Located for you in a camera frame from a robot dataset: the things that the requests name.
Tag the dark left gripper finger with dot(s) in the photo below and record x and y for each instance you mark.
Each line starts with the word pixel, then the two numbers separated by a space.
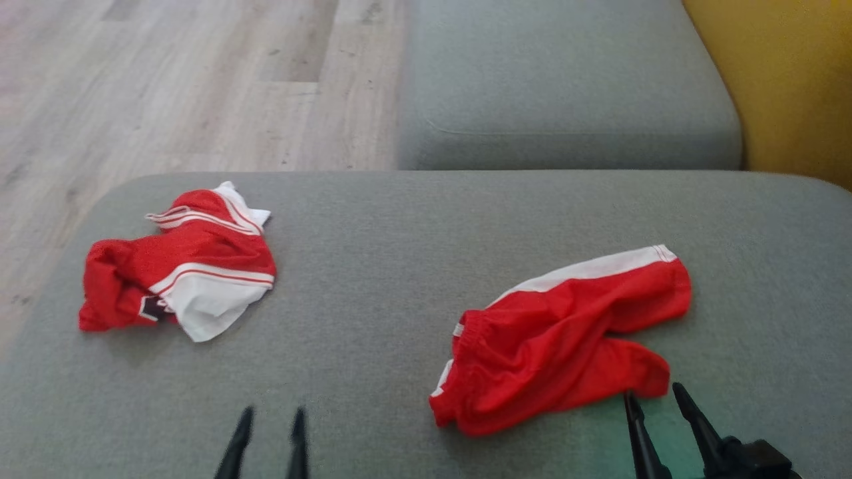
pixel 237 446
pixel 298 452

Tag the red white basketball jersey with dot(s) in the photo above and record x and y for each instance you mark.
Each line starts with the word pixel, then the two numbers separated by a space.
pixel 213 259

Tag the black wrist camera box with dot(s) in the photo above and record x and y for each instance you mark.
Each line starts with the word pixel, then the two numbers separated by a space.
pixel 759 462

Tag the red white-striped shorts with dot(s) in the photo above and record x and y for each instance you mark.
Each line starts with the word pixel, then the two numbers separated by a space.
pixel 552 346

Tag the small grey sofa cushion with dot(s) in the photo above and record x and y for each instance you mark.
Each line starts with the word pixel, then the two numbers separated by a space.
pixel 566 80

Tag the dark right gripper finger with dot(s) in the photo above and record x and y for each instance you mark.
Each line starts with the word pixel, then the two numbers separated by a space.
pixel 642 446
pixel 699 426

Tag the large grey sofa seat cushion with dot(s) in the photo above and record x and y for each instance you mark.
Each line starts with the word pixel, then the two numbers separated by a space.
pixel 373 279

